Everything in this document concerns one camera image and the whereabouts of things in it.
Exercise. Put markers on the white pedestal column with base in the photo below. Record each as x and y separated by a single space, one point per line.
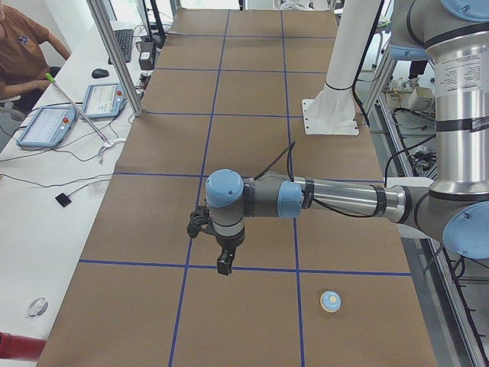
332 111

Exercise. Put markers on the red object at corner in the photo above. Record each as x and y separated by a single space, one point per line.
21 348

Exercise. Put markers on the person in brown shirt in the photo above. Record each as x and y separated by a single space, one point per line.
23 64

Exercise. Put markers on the black power adapter box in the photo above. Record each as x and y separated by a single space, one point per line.
147 54

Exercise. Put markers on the black computer mouse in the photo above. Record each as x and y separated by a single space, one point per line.
99 73

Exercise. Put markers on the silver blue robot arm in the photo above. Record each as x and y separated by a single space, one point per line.
454 209

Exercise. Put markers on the blue teach pendant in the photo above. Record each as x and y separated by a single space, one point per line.
104 101
48 127

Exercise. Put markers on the green handled reach stick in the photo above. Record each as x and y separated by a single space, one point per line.
107 143

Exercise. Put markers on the near blue teach pendant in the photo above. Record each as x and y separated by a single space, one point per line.
48 127

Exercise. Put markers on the aluminium frame post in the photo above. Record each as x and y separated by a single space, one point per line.
104 26

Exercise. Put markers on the black keyboard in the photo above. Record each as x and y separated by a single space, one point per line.
124 38

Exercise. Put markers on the blue service bell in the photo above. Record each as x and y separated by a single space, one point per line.
330 301

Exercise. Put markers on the brown paper table mat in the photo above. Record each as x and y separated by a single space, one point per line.
319 290

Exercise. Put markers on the small black square pad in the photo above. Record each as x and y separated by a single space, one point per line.
63 199

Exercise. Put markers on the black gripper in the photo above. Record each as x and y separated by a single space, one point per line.
228 241

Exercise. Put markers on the far blue teach pendant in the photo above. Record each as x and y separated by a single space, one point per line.
104 101

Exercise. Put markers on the clear plastic wrapper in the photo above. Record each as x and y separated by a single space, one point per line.
37 308

